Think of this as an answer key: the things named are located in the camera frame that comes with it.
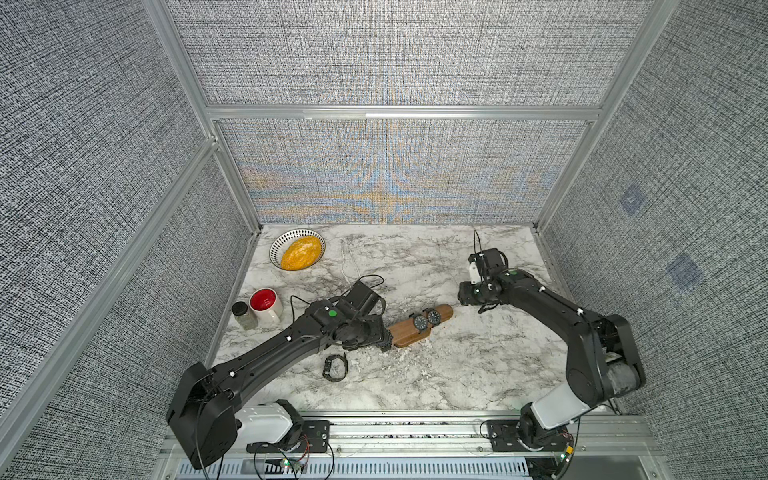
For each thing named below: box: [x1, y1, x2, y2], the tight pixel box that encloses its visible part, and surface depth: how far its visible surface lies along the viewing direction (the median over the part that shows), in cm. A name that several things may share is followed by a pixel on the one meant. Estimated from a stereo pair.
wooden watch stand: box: [388, 304, 454, 348], surface depth 87 cm
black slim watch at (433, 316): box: [422, 308, 441, 327], surface depth 87 cm
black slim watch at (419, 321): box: [409, 313, 428, 334], surface depth 86 cm
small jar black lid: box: [231, 301, 258, 331], surface depth 89 cm
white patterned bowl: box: [269, 228, 327, 271], surface depth 108 cm
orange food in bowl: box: [280, 236, 322, 270], surface depth 105 cm
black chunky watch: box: [322, 352, 348, 383], surface depth 85 cm
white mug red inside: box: [249, 288, 284, 325], surface depth 92 cm
